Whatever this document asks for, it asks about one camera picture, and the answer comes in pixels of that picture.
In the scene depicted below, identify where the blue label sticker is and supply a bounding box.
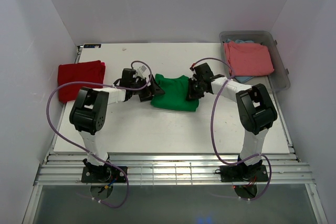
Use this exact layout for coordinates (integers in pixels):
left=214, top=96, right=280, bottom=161
left=83, top=44, right=101, bottom=48

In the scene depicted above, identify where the clear plastic bin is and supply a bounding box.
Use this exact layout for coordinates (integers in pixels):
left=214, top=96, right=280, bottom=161
left=219, top=30, right=290, bottom=93

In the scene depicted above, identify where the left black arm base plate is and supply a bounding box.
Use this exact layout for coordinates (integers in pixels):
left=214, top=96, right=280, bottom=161
left=81, top=166, right=126, bottom=184

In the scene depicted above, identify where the aluminium rail frame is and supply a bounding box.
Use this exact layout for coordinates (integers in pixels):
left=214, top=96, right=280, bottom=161
left=34, top=153, right=314, bottom=186

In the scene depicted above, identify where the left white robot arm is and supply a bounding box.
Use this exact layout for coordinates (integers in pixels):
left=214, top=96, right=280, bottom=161
left=69, top=66, right=165, bottom=182

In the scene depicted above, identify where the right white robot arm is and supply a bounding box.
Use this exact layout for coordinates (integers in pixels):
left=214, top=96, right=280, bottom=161
left=186, top=63, right=278, bottom=180

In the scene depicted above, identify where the green t-shirt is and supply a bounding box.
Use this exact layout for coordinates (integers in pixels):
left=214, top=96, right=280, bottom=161
left=151, top=73, right=199, bottom=112

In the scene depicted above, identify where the folded red t-shirt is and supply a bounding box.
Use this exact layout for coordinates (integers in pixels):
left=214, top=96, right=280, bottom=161
left=57, top=60, right=106, bottom=103

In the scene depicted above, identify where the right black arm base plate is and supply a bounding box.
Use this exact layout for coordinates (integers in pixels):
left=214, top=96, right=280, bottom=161
left=215, top=161, right=269, bottom=182

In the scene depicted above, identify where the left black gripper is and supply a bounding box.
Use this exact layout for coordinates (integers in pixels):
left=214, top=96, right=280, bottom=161
left=131, top=74, right=165, bottom=102

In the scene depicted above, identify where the light blue folded t-shirt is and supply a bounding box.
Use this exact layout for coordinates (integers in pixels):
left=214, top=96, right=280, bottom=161
left=225, top=38, right=254, bottom=83

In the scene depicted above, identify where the pink folded t-shirt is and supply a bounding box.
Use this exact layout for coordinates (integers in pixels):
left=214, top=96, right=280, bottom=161
left=223, top=41, right=274, bottom=77

